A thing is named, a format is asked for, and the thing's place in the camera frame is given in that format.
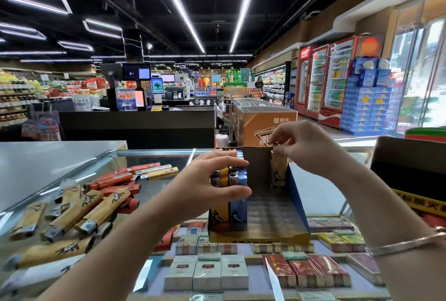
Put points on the pile of yellow red lighters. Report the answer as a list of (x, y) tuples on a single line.
[(70, 214)]

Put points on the blue poster screen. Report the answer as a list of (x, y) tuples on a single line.
[(126, 99)]

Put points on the person's left hand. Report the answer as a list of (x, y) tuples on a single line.
[(202, 189)]

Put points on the glass entrance doors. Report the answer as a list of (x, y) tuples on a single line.
[(418, 71)]

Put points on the black checkout monitor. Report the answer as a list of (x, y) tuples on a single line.
[(136, 71)]

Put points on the row of blue lighters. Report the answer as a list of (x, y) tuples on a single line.
[(238, 217)]

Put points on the grocery rack with bottles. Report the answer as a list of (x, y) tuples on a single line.
[(19, 99)]

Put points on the hanging plastic bags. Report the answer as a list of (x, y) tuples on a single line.
[(40, 127)]

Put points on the glass display case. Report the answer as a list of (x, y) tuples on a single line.
[(104, 154)]

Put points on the blue yellow lighter display box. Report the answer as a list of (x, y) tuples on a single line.
[(272, 214)]

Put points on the black yellow display box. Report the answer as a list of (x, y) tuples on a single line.
[(415, 172)]

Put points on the red green container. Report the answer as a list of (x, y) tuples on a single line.
[(426, 134)]

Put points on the black checkout counter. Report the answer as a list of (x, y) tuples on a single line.
[(136, 129)]

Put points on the orange round sign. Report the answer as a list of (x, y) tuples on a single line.
[(369, 46)]

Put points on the person's right hand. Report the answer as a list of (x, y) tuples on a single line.
[(310, 147)]

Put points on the open refrigerated chiller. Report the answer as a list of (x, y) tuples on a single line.
[(272, 85)]

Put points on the small checkout screen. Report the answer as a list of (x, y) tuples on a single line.
[(157, 85)]

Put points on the red drink fridge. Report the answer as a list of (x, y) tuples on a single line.
[(302, 81), (317, 83), (338, 83)]

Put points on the brown cardboard carton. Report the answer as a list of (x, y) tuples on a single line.
[(261, 124)]

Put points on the person's right forearm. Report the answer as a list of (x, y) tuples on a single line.
[(394, 231)]

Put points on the long ceiling light strip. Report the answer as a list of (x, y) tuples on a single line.
[(245, 6), (178, 6)]

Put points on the stack of blue cartons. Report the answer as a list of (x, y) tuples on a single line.
[(369, 99)]

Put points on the row of cigarette packs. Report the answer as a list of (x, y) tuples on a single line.
[(223, 273)]

